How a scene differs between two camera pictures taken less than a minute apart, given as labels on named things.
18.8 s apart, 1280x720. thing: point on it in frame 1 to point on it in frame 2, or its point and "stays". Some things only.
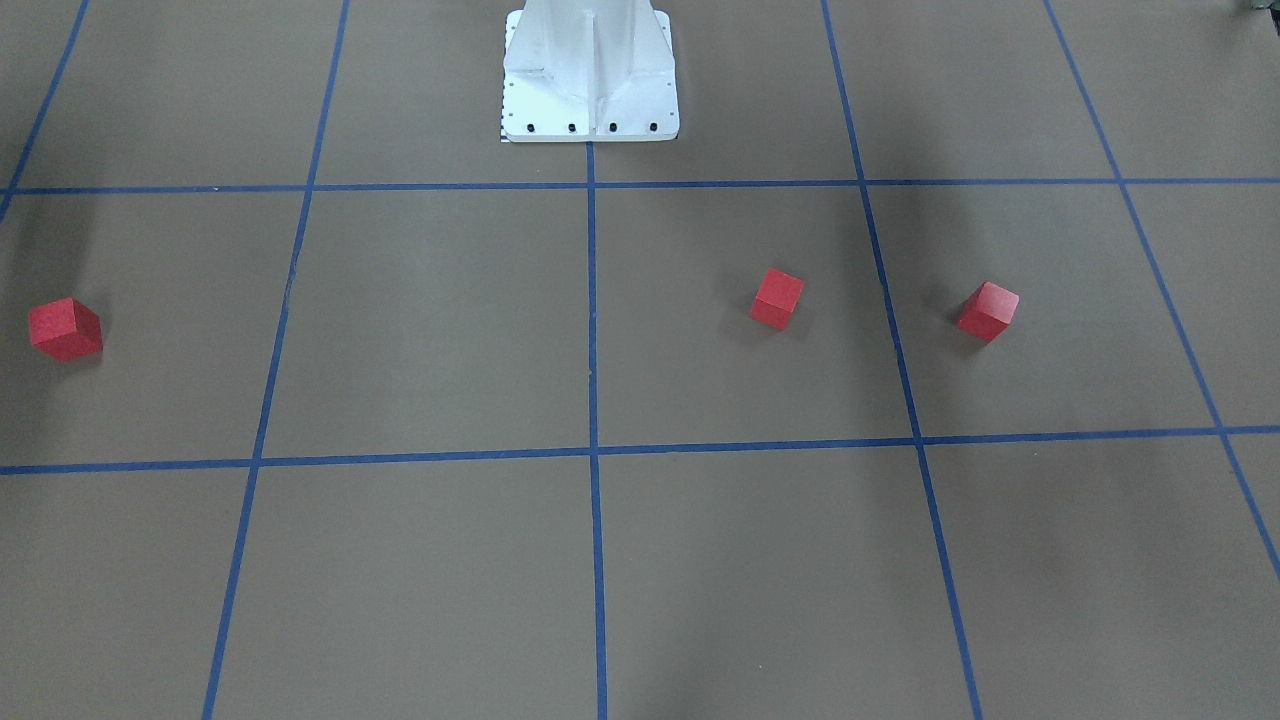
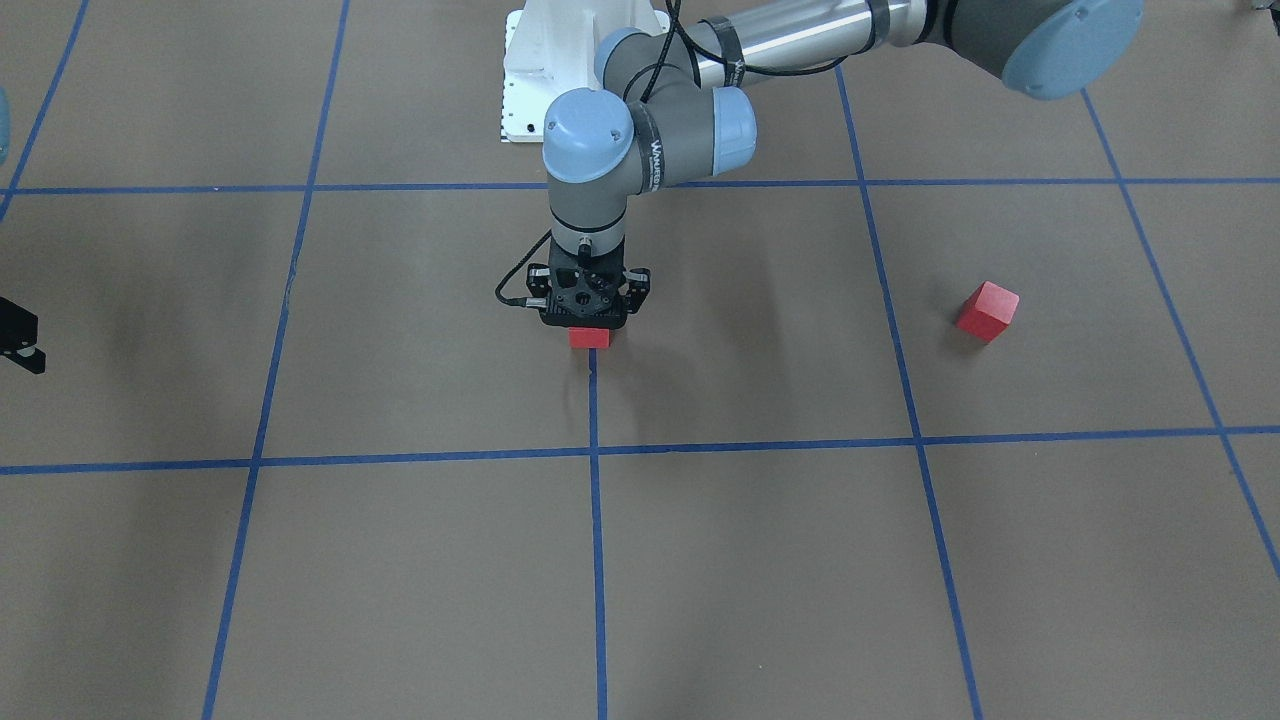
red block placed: [776, 299] to [588, 338]
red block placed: [987, 313] stays
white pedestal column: [589, 71] stays
